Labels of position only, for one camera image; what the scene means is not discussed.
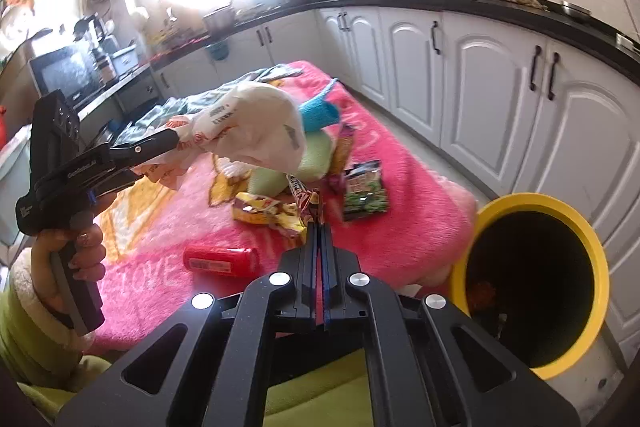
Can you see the green pea snack packet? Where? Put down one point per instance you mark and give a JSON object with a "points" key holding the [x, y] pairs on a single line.
{"points": [[365, 192]]}

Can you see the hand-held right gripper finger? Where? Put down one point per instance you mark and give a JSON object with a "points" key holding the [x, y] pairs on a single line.
{"points": [[326, 277], [316, 277]]}

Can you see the colourful wall poster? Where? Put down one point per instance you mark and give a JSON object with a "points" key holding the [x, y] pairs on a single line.
{"points": [[20, 7]]}

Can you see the striped candy wrapper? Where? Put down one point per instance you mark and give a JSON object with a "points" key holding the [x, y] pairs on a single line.
{"points": [[300, 197]]}

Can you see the person's left forearm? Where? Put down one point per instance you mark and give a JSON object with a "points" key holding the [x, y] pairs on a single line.
{"points": [[30, 342]]}

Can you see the person's green clothing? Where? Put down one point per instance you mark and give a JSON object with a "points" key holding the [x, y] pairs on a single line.
{"points": [[315, 387]]}

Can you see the yellow trash bin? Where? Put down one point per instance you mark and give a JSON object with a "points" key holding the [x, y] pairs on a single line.
{"points": [[530, 267]]}

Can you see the red packet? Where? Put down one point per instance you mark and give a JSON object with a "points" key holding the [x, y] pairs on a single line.
{"points": [[220, 261]]}

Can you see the light green cloth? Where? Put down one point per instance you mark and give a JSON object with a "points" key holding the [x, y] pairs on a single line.
{"points": [[315, 157]]}

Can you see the purple yellow snack wrapper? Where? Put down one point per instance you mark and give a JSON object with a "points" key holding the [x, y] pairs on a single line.
{"points": [[342, 147]]}

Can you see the teal hanging basket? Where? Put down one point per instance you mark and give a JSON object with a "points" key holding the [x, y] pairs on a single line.
{"points": [[218, 51]]}

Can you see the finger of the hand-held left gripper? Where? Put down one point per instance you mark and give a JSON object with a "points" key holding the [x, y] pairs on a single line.
{"points": [[117, 184], [150, 146]]}

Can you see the steel bowl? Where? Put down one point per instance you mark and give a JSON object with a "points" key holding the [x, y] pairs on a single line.
{"points": [[575, 9]]}

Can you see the white kitchen cabinets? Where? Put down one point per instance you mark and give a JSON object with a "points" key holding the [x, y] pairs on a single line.
{"points": [[480, 72]]}

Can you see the black microwave oven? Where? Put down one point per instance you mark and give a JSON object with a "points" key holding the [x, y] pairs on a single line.
{"points": [[65, 74]]}

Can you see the person's left hand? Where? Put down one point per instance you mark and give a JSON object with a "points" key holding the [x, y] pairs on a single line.
{"points": [[92, 252]]}

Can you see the blue knitted cloth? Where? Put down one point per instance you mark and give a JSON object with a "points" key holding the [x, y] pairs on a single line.
{"points": [[317, 114]]}

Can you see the steel cooking pot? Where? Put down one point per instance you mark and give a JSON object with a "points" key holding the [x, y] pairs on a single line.
{"points": [[219, 19]]}

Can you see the teal grey cloth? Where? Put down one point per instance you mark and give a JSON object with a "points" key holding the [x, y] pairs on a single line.
{"points": [[170, 109]]}

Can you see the pink printed blanket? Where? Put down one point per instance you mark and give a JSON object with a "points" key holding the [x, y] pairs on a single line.
{"points": [[150, 247]]}

